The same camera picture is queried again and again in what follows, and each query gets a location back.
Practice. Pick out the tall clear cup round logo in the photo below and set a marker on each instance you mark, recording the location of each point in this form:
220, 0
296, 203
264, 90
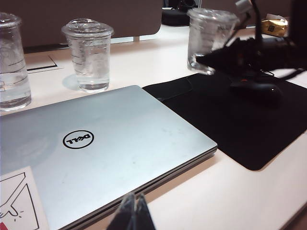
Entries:
12, 72

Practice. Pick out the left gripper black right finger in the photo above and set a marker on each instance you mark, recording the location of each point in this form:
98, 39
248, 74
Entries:
144, 215

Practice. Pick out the silver Dell laptop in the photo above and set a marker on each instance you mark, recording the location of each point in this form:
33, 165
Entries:
120, 143

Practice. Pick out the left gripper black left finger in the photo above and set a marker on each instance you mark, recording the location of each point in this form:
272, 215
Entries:
126, 215

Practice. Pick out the black mouse pad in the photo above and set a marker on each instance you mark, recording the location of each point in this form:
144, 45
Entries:
227, 127

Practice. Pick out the white red laptop sticker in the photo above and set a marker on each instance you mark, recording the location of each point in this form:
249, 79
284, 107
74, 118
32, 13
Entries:
19, 191

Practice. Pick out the yellow snack package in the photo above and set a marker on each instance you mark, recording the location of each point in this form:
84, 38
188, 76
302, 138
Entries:
275, 26

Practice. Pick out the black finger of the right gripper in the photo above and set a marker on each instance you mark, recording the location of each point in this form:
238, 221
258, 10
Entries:
220, 58

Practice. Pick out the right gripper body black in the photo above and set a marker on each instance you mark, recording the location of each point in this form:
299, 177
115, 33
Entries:
266, 54

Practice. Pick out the small clear plastic lidded cup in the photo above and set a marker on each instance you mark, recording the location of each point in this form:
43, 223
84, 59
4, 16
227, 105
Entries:
206, 33

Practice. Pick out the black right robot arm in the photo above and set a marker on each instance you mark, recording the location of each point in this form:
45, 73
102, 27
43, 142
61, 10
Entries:
299, 19

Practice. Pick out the wide brown desk divider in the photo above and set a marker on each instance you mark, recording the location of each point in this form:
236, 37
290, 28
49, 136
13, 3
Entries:
72, 9

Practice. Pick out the clear cup white paper label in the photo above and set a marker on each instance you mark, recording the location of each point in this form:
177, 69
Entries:
91, 60

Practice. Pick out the black oval pouch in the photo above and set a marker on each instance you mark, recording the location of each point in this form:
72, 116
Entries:
172, 18

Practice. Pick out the black computer mouse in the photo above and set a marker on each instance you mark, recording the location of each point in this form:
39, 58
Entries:
261, 91

